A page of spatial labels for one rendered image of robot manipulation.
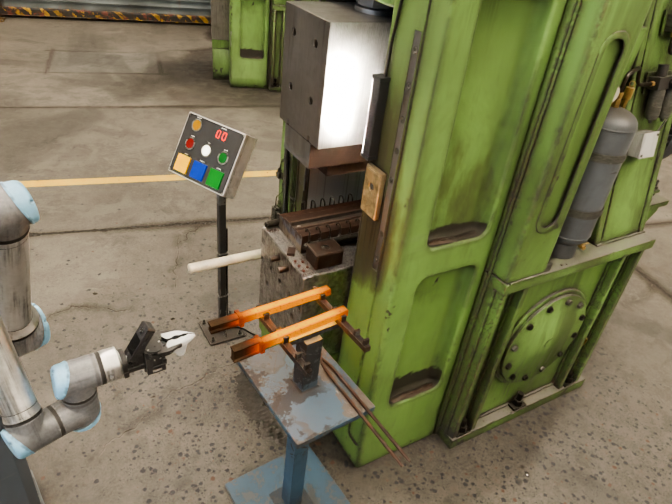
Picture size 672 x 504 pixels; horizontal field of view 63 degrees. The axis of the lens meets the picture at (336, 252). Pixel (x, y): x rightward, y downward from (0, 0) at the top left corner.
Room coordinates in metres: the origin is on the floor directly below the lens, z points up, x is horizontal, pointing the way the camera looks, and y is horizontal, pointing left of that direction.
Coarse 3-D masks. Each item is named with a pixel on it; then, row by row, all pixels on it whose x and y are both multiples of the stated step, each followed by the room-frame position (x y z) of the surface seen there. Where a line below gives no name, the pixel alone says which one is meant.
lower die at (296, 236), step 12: (336, 204) 2.04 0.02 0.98; (348, 204) 2.05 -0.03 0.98; (360, 204) 2.05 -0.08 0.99; (288, 216) 1.88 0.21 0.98; (300, 216) 1.88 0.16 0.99; (312, 216) 1.89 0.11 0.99; (324, 216) 1.89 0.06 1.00; (360, 216) 1.93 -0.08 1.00; (288, 228) 1.82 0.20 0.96; (300, 228) 1.78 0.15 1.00; (312, 228) 1.80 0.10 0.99; (324, 228) 1.81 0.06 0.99; (336, 228) 1.82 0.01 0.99; (348, 228) 1.84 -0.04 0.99; (300, 240) 1.74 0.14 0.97; (312, 240) 1.75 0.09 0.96; (300, 252) 1.73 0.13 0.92
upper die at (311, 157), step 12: (288, 132) 1.87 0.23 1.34; (288, 144) 1.86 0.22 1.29; (300, 144) 1.79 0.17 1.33; (360, 144) 1.84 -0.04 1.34; (300, 156) 1.78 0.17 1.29; (312, 156) 1.73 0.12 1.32; (324, 156) 1.76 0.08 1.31; (336, 156) 1.79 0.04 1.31; (348, 156) 1.82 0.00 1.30; (360, 156) 1.85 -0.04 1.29; (312, 168) 1.74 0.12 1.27
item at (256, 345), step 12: (336, 312) 1.33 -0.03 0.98; (300, 324) 1.25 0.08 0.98; (312, 324) 1.26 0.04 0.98; (324, 324) 1.29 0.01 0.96; (264, 336) 1.18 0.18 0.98; (276, 336) 1.19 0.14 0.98; (240, 348) 1.11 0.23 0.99; (252, 348) 1.14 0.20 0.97; (264, 348) 1.14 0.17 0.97; (240, 360) 1.10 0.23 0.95
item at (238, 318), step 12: (324, 288) 1.45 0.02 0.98; (288, 300) 1.36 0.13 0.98; (300, 300) 1.37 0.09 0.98; (312, 300) 1.40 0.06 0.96; (240, 312) 1.27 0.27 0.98; (252, 312) 1.28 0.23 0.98; (264, 312) 1.29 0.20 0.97; (216, 324) 1.20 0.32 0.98; (228, 324) 1.23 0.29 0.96; (240, 324) 1.24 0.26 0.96
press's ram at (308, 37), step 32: (288, 32) 1.91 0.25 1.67; (320, 32) 1.73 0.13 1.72; (352, 32) 1.73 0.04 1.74; (384, 32) 1.80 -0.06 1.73; (288, 64) 1.90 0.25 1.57; (320, 64) 1.71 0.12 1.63; (352, 64) 1.74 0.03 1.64; (384, 64) 1.81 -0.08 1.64; (288, 96) 1.88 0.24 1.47; (320, 96) 1.70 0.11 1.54; (352, 96) 1.75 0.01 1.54; (320, 128) 1.69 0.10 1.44; (352, 128) 1.76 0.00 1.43
